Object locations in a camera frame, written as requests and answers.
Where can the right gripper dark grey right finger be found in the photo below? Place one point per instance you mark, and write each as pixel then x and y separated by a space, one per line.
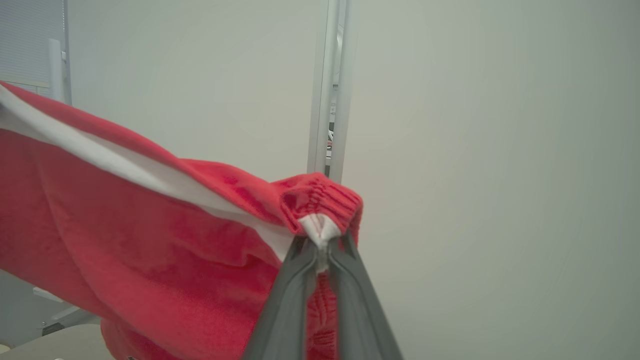
pixel 357 315

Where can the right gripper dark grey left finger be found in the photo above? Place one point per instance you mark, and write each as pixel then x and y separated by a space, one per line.
pixel 285 310

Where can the red white lettered jersey shirt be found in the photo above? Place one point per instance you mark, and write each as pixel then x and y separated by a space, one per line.
pixel 150 260

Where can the white window blind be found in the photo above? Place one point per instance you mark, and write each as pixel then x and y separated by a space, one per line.
pixel 25 40

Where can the white metal desk frame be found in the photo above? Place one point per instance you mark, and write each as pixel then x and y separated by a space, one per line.
pixel 65 317

